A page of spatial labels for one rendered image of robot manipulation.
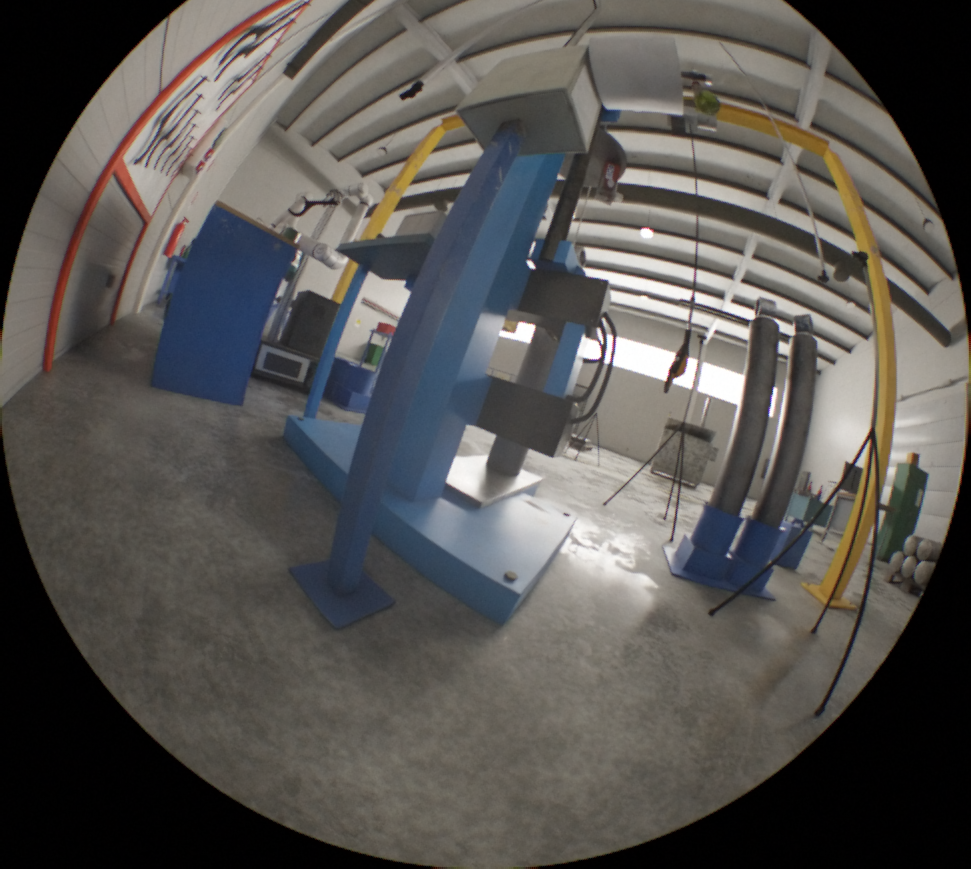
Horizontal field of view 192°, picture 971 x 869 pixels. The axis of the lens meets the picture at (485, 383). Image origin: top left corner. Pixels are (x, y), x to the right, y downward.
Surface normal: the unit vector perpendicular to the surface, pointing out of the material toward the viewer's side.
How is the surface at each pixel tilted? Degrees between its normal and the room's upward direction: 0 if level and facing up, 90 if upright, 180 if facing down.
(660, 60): 139
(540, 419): 90
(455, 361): 90
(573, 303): 90
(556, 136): 180
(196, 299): 90
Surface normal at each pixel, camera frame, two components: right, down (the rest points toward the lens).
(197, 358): 0.83, 0.28
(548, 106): -0.34, 0.94
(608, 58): -0.55, 0.58
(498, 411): -0.44, -0.20
